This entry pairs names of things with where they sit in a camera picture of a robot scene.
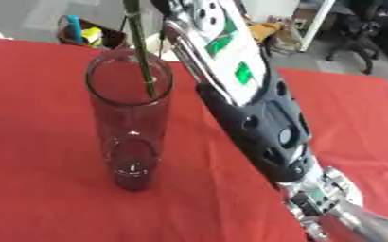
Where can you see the silver and black right robot arm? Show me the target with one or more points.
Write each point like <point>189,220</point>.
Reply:
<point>269,126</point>

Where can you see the yellow packet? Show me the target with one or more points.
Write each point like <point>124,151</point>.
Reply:
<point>92,35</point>

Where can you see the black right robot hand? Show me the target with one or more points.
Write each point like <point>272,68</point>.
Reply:
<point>160,5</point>

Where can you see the blue tube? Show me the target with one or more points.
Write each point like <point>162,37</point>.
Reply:
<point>74,28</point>

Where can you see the green flower stem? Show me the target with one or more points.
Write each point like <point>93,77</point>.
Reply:
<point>139,47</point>

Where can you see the brown basket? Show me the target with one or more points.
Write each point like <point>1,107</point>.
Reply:
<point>112,37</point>

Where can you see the black office chair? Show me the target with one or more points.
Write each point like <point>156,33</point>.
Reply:
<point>368,31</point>

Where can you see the tan cloth bundle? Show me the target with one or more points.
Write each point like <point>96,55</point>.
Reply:
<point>263,31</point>

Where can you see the white frame post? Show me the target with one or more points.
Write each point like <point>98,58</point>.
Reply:
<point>315,26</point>

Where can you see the clear glass cylinder vase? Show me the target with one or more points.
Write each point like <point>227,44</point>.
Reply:
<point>130,126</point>

